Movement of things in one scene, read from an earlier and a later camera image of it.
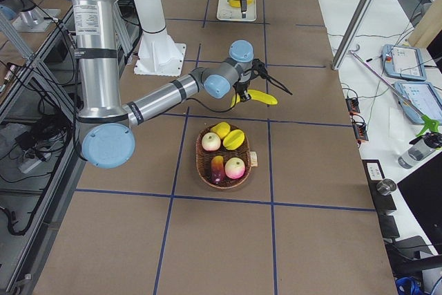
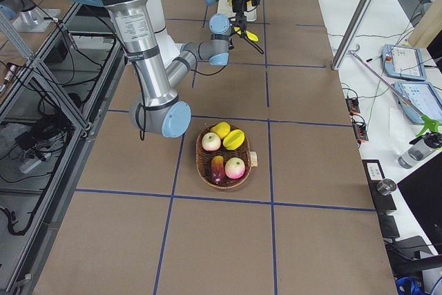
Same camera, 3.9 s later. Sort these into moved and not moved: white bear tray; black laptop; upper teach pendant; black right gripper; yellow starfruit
Moved: black right gripper
Not moved: white bear tray; yellow starfruit; upper teach pendant; black laptop
